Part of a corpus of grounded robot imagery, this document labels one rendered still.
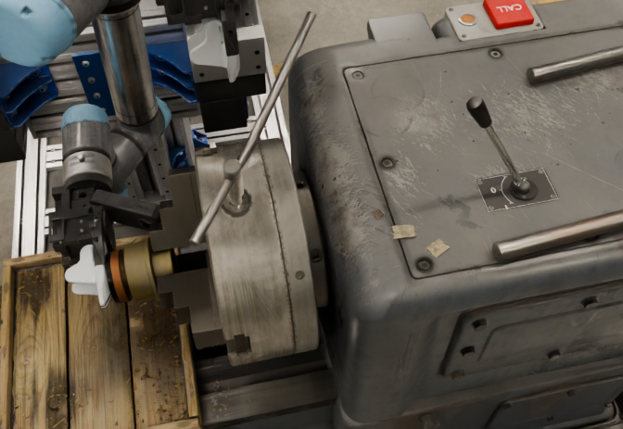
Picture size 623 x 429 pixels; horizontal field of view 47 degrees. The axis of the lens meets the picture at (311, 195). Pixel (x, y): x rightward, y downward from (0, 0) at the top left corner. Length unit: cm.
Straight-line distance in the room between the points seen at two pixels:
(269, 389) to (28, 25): 65
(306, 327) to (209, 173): 24
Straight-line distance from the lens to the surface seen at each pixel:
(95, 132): 120
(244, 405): 119
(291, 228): 91
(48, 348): 127
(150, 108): 129
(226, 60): 90
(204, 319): 97
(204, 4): 86
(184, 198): 101
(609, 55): 111
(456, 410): 129
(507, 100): 103
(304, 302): 93
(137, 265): 103
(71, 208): 114
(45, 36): 96
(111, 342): 125
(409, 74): 104
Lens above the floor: 198
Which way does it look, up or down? 55 degrees down
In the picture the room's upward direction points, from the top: straight up
